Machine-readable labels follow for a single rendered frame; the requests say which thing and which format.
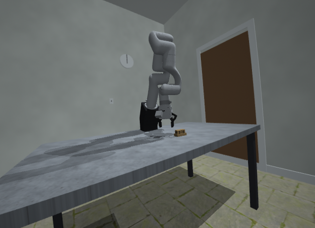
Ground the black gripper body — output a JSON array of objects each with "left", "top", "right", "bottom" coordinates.
[{"left": 158, "top": 104, "right": 173, "bottom": 119}]

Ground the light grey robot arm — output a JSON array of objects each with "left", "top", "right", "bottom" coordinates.
[{"left": 145, "top": 31, "right": 182, "bottom": 110}]

